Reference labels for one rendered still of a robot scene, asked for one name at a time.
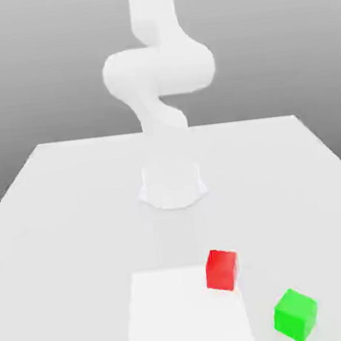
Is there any small green cube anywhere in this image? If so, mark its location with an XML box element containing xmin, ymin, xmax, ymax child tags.
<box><xmin>269</xmin><ymin>285</ymin><xmax>322</xmax><ymax>341</ymax></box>

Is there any small red cube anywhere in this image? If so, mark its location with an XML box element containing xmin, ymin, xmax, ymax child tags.
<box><xmin>202</xmin><ymin>247</ymin><xmax>242</xmax><ymax>294</ymax></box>

